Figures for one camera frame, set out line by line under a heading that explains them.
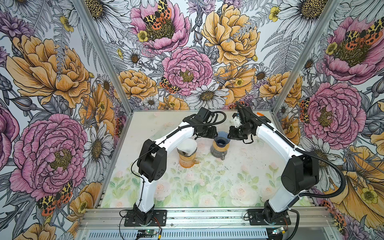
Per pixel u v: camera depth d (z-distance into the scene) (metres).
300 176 0.46
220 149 0.88
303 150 0.47
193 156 0.85
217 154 0.93
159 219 0.74
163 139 0.55
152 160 0.52
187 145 0.83
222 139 0.90
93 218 0.77
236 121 0.82
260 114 1.03
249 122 0.64
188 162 0.92
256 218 0.74
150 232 0.71
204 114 0.72
